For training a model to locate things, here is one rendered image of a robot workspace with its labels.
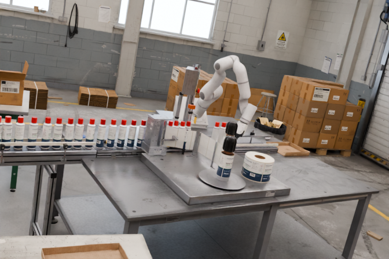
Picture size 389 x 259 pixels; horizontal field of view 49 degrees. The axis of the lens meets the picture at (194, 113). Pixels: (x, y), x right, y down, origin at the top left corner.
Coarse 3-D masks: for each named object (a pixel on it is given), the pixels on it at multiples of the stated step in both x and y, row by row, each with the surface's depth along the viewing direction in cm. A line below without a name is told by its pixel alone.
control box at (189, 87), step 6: (186, 72) 310; (192, 72) 310; (198, 72) 310; (186, 78) 311; (192, 78) 311; (198, 78) 317; (186, 84) 312; (192, 84) 312; (186, 90) 313; (192, 90) 313
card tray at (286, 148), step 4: (280, 144) 397; (284, 144) 400; (288, 144) 403; (292, 144) 400; (280, 148) 389; (284, 148) 391; (288, 148) 394; (292, 148) 397; (296, 148) 396; (300, 148) 391; (280, 152) 376; (284, 152) 378; (288, 152) 368; (292, 152) 371; (296, 152) 374; (300, 152) 376; (304, 152) 379; (308, 152) 382; (284, 156) 368; (288, 156) 370
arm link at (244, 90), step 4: (240, 84) 339; (244, 84) 339; (248, 84) 341; (240, 88) 341; (244, 88) 339; (248, 88) 341; (240, 92) 342; (244, 92) 340; (248, 92) 341; (240, 96) 344; (244, 96) 341; (248, 96) 341; (240, 100) 349; (244, 100) 350; (240, 104) 353; (244, 104) 354; (240, 108) 355
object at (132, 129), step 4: (132, 120) 294; (136, 120) 295; (132, 124) 295; (132, 128) 294; (136, 128) 296; (132, 132) 295; (128, 136) 297; (132, 136) 296; (128, 140) 297; (132, 140) 296; (128, 144) 297; (132, 144) 297; (132, 148) 298
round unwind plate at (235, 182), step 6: (204, 174) 274; (210, 174) 276; (234, 174) 284; (204, 180) 264; (210, 180) 265; (216, 180) 267; (234, 180) 273; (240, 180) 275; (216, 186) 258; (222, 186) 260; (228, 186) 262; (234, 186) 264; (240, 186) 266
